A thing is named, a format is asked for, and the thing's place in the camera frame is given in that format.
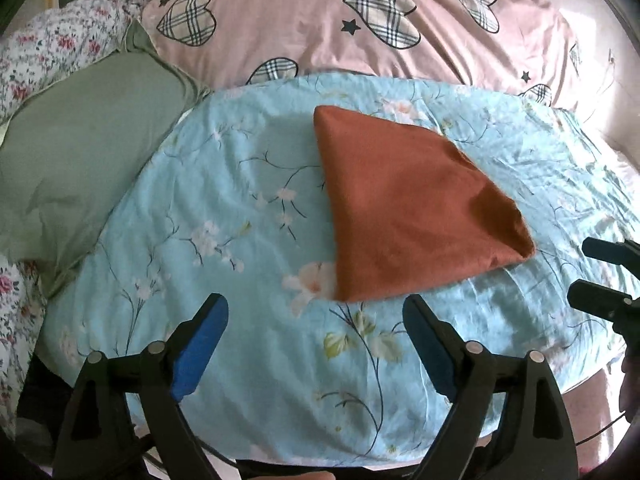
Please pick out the black object on bedsheet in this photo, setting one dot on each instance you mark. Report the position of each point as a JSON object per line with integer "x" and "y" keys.
{"x": 40, "y": 413}

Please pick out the pink quilt with plaid hearts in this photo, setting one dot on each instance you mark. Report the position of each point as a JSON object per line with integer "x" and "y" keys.
{"x": 565, "y": 53}

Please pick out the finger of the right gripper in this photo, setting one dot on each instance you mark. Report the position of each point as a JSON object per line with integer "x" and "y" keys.
{"x": 607, "y": 304}
{"x": 626, "y": 253}

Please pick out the olive green pillow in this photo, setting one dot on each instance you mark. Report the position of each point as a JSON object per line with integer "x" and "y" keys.
{"x": 72, "y": 151}

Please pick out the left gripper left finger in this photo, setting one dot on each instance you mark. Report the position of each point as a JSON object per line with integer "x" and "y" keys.
{"x": 121, "y": 407}

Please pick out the rust orange cloth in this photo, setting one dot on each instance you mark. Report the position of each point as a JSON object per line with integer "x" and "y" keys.
{"x": 410, "y": 211}

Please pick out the person's right hand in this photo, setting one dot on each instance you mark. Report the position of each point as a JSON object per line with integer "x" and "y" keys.
{"x": 630, "y": 388}

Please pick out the light blue floral blanket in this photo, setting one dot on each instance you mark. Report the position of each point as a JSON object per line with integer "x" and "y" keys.
{"x": 234, "y": 202}

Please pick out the white red floral bedsheet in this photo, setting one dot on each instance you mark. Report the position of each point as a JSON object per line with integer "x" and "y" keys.
{"x": 50, "y": 47}

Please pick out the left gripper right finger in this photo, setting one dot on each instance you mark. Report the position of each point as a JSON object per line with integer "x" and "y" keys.
{"x": 507, "y": 419}

